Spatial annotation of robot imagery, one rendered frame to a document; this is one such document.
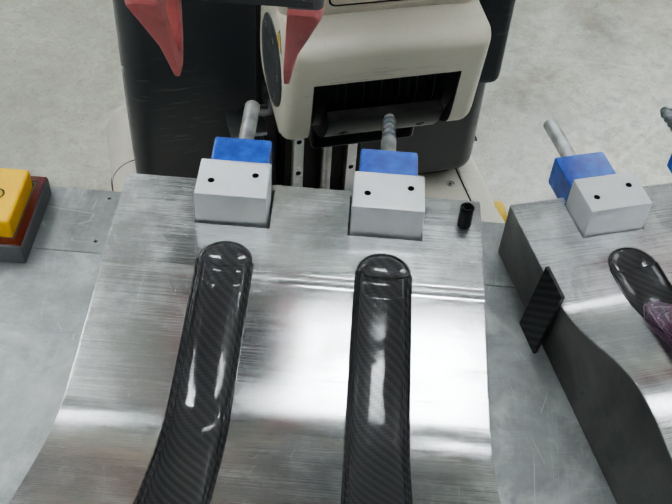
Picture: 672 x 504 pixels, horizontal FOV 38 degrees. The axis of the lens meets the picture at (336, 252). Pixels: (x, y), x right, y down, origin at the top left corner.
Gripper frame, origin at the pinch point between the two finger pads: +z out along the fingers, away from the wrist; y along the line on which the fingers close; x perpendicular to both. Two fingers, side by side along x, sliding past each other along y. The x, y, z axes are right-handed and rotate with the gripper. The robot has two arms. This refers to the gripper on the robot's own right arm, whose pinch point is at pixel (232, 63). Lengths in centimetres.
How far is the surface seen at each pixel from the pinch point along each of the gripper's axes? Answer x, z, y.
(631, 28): 162, 99, 77
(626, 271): -0.2, 16.1, 29.2
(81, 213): 6.3, 20.9, -13.9
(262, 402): -16.5, 12.9, 3.6
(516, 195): 98, 100, 44
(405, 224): -2.4, 10.8, 12.1
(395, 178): 0.7, 9.3, 11.2
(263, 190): -1.5, 9.4, 2.1
